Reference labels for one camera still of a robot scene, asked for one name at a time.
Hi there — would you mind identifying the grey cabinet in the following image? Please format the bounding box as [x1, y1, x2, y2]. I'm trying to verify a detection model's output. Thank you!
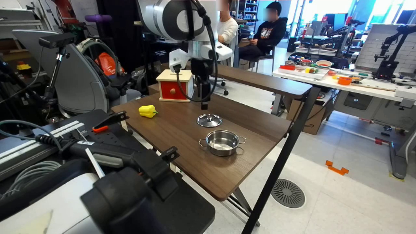
[333, 90, 416, 131]

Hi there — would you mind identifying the orange bag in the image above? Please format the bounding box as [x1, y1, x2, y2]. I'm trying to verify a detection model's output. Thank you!
[95, 52, 125, 77]

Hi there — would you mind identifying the large grey machine housing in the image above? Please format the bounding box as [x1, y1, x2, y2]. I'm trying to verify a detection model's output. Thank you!
[12, 29, 142, 115]

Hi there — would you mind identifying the red drawer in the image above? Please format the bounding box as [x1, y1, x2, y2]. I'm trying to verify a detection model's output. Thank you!
[161, 81, 188, 100]

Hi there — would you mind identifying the office chair base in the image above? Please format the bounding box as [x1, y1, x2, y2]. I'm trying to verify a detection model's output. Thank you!
[211, 77, 230, 97]

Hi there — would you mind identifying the monitor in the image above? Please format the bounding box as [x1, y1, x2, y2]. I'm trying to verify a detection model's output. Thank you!
[325, 13, 349, 32]

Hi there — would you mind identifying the cardboard box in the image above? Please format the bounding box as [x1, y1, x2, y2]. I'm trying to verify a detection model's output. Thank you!
[286, 97, 327, 136]

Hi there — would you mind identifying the white tiled board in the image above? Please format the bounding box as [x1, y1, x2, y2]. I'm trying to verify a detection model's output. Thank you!
[355, 23, 416, 74]

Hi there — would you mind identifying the aluminium rail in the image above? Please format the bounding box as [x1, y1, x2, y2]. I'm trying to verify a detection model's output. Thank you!
[0, 120, 86, 181]

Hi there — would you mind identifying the coil of grey cable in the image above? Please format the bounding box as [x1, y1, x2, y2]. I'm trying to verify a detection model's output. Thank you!
[0, 161, 62, 199]

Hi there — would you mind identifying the wooden box with red drawer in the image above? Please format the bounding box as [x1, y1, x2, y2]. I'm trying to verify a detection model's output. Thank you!
[156, 69, 195, 102]

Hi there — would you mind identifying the small steel pot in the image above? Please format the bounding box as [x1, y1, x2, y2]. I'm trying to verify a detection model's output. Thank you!
[198, 130, 247, 157]

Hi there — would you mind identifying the steel pot lid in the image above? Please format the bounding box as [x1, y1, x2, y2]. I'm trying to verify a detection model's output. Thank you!
[196, 113, 223, 128]

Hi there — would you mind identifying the white table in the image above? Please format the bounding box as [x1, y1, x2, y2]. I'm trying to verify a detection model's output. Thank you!
[272, 66, 416, 180]

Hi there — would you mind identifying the camera on mount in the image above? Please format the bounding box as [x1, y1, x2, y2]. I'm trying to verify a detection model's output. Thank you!
[38, 32, 78, 102]

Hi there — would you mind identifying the black clamp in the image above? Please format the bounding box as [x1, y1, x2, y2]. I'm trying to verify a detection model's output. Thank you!
[159, 146, 180, 163]

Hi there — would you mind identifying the yellow toy pepper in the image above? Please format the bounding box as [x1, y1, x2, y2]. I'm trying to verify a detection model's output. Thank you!
[138, 105, 159, 119]

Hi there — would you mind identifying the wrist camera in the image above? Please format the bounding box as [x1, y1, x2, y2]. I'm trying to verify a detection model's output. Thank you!
[169, 48, 192, 74]

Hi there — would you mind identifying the purple handle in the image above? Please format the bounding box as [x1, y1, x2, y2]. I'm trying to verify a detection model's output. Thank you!
[85, 14, 113, 23]

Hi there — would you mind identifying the person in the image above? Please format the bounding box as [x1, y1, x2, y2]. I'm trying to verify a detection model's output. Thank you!
[217, 0, 239, 45]
[239, 1, 289, 63]

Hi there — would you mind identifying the clamp with orange tip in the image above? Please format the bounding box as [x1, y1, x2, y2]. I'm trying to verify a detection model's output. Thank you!
[92, 111, 130, 134]

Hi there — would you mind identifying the orange floor marker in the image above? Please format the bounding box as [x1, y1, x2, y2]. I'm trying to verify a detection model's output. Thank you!
[325, 160, 350, 176]

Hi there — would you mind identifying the thick black cable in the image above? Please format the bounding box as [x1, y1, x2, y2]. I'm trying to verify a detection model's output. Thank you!
[35, 134, 138, 170]

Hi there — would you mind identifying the round floor vent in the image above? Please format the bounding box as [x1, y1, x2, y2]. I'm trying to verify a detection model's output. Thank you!
[270, 178, 306, 209]

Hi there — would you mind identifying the black chair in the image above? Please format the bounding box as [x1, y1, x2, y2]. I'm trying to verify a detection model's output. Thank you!
[250, 45, 276, 73]

